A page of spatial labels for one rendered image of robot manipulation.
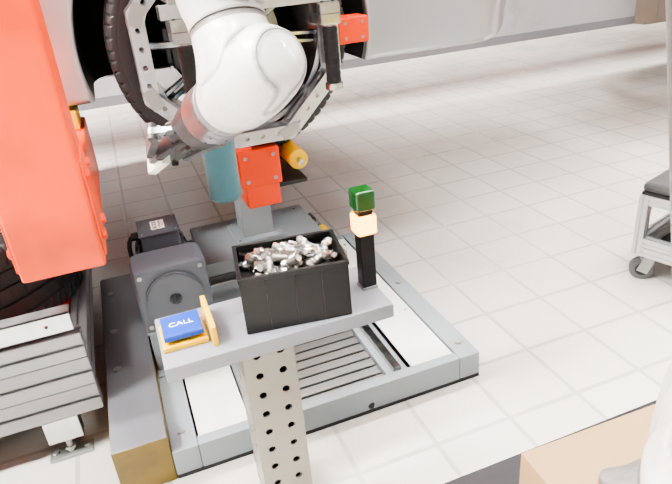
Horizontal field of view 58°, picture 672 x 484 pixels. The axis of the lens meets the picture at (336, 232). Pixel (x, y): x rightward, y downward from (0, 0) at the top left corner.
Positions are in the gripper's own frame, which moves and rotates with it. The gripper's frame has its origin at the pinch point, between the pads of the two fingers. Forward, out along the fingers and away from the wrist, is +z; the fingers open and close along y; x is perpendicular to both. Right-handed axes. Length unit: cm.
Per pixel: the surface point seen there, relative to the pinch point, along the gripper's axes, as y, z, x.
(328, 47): 46, 8, 34
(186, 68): 15.5, 19.5, 28.4
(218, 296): 44, 74, -17
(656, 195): 149, -12, -4
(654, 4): 607, 153, 264
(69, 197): -9.3, 22.4, -1.0
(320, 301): 25.8, -6.0, -26.7
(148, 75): 15, 42, 37
